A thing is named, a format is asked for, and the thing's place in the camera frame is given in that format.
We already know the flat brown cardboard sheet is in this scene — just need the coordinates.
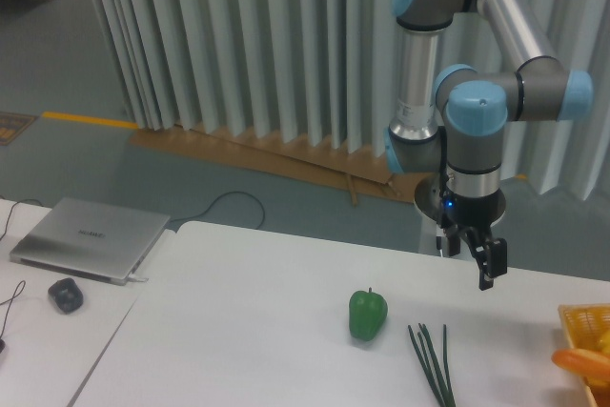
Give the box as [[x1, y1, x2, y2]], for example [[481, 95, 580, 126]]
[[130, 125, 427, 205]]

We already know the pale green pleated curtain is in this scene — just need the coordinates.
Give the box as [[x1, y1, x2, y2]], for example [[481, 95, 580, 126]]
[[93, 0, 609, 198]]

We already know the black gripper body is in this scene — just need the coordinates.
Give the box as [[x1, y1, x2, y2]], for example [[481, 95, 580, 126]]
[[439, 190, 506, 229]]

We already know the green bell pepper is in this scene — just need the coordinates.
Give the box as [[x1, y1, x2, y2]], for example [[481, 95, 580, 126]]
[[348, 288, 389, 342]]

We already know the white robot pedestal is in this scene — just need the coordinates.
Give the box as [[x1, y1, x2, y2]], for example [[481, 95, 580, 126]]
[[412, 176, 492, 265]]

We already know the silver Huawei laptop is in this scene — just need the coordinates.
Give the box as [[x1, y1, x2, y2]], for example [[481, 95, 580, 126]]
[[10, 197, 170, 285]]

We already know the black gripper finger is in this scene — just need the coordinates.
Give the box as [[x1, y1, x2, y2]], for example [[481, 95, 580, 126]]
[[443, 225, 462, 254], [464, 227, 508, 291]]

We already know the yellow fruit in basket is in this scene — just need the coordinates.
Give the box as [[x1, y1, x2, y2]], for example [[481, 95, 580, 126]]
[[593, 330, 610, 356]]

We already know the thin black cable left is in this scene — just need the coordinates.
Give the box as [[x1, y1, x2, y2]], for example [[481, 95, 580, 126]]
[[0, 199, 44, 356]]

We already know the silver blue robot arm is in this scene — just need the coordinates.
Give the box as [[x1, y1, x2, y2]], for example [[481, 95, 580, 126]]
[[384, 0, 594, 290]]

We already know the black laptop power cable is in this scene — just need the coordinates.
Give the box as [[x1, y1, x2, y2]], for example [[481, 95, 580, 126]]
[[169, 191, 266, 230]]

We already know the orange carrot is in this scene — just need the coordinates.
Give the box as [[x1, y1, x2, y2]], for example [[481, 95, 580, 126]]
[[551, 349, 610, 381]]

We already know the green chive bunch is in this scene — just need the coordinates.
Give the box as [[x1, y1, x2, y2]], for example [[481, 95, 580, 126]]
[[407, 323, 457, 407]]

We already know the brown floor sign mat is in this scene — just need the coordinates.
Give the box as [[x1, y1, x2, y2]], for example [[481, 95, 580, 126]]
[[0, 112, 37, 146]]

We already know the black computer mouse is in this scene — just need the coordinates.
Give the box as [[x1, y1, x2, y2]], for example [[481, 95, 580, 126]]
[[48, 277, 84, 314]]

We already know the orange wicker basket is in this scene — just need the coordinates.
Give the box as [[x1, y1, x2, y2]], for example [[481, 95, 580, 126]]
[[558, 303, 609, 406]]

